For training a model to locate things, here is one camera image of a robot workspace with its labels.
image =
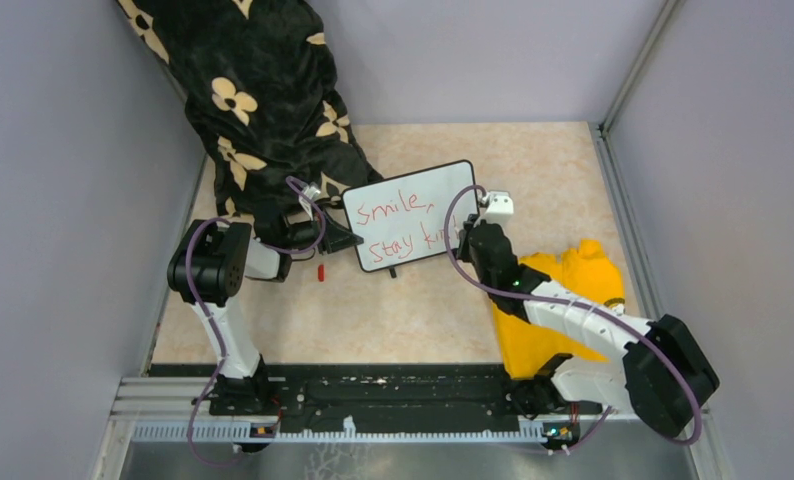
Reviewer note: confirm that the white whiteboard black frame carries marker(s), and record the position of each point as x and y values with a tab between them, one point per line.
406	218

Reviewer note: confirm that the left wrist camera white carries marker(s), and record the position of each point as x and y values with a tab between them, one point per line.
308	201

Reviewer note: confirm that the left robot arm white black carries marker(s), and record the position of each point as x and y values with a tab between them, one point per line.
208	269

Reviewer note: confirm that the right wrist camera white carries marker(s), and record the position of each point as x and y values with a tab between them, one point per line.
498	208

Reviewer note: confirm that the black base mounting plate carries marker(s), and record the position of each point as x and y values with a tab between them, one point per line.
405	400

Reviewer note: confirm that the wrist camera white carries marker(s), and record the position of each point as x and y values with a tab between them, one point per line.
498	208
308	201

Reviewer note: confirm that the aluminium frame rail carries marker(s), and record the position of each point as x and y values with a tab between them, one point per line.
164	406

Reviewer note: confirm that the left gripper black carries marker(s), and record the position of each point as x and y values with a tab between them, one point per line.
338	237

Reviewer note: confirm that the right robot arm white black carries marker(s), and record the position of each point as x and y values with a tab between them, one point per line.
655	369

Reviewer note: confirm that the black floral blanket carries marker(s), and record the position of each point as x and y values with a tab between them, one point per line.
261	93

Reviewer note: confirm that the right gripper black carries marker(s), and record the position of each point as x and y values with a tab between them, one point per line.
463	251

